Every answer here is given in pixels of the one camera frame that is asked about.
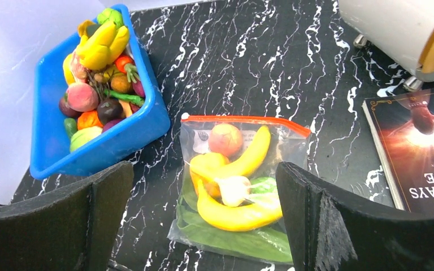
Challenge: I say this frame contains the green leaf vegetable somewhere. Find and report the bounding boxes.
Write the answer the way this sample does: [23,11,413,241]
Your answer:
[167,176,292,264]

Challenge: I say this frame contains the yellow bell pepper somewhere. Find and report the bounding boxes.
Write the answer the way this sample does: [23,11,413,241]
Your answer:
[189,152,229,198]

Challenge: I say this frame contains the white cylindrical container orange lid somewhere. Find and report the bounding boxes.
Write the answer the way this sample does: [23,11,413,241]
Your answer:
[338,0,434,91]

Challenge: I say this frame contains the purple sweet potato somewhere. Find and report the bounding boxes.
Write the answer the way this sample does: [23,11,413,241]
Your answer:
[132,80,145,98]

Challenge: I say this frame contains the clear zip top bag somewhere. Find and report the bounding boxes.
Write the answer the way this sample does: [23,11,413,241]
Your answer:
[168,113,310,264]

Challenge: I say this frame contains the green cucumber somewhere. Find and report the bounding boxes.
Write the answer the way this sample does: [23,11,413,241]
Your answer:
[63,117,78,139]

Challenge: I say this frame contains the brown kiwi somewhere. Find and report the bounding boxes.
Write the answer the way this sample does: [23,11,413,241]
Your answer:
[111,75,133,94]

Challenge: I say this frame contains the dark purple plum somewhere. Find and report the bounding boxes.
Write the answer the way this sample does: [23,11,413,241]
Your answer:
[97,98,125,125]

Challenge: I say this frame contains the yellow banana bunch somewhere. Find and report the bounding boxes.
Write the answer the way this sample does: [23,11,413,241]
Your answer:
[75,21,130,70]

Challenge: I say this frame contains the yellow lemon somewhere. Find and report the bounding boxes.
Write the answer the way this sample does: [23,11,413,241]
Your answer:
[62,54,75,85]

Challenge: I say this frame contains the white garlic bulb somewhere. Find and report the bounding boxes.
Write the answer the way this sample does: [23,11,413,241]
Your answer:
[214,176,253,207]

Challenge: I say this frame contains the pink peach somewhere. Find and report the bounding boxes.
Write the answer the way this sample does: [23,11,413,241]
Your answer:
[65,82,99,112]

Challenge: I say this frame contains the orange peach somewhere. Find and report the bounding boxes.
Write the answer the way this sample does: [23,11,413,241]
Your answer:
[208,123,244,157]

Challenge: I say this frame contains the orange carrot green stems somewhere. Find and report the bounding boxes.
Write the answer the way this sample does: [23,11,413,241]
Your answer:
[114,54,140,83]

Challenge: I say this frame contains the pale green cabbage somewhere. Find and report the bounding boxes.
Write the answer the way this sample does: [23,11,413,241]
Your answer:
[70,126,102,152]

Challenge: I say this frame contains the dark book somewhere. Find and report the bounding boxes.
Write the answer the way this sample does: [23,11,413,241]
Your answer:
[362,88,434,217]

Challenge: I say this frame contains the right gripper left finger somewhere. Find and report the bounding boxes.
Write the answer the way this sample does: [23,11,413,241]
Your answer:
[0,161,133,270]

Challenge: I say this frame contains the orange tangerine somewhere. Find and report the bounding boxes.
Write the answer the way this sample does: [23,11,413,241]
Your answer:
[77,110,103,130]

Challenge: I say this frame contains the purple red onion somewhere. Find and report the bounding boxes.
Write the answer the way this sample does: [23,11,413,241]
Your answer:
[102,119,123,133]

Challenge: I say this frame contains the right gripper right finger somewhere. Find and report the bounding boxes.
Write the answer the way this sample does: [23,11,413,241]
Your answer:
[276,162,434,270]

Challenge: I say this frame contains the green custard apple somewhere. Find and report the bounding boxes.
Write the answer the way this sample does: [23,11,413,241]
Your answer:
[250,177,277,194]

